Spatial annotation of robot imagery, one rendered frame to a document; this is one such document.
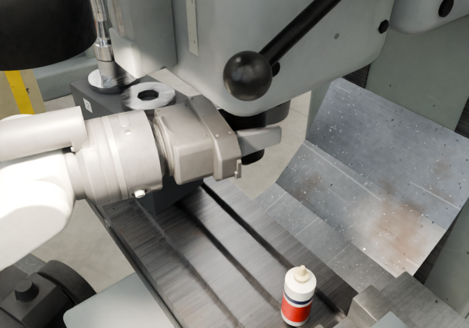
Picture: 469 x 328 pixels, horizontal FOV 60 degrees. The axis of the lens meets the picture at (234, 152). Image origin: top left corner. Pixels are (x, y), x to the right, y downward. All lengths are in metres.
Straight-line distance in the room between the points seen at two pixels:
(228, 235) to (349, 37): 0.44
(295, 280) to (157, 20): 0.37
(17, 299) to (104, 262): 0.83
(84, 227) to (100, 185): 1.71
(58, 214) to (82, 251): 1.62
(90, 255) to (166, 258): 1.32
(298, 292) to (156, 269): 0.24
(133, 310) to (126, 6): 0.54
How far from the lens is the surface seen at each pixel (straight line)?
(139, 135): 0.40
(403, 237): 0.77
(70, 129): 0.38
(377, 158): 0.79
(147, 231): 0.73
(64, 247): 2.06
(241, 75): 0.23
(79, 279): 1.18
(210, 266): 0.67
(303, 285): 0.55
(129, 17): 0.32
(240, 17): 0.28
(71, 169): 0.40
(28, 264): 1.51
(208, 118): 0.43
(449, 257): 0.89
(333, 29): 0.34
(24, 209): 0.39
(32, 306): 1.14
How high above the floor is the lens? 1.49
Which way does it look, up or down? 38 degrees down
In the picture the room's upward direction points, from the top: straight up
